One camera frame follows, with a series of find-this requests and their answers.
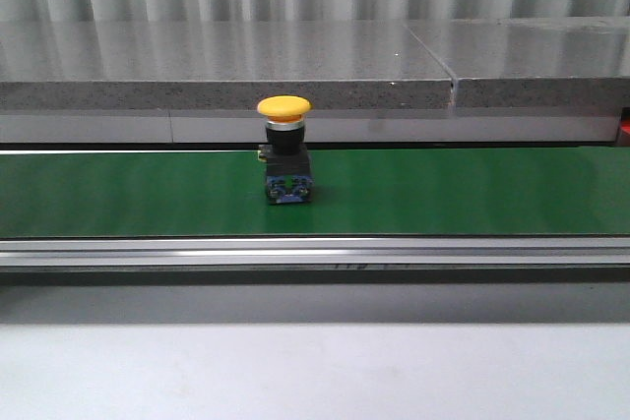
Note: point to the white cabinet panel under counter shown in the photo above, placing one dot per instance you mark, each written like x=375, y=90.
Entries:
x=247, y=127

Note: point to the green conveyor belt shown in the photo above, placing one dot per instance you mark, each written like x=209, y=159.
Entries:
x=491, y=191

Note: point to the grey speckled stone counter slab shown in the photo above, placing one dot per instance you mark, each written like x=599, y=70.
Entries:
x=216, y=65

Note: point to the red plastic bin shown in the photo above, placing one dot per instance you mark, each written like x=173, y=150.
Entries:
x=623, y=133

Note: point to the aluminium conveyor side rail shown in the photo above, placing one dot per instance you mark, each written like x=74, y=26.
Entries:
x=314, y=260

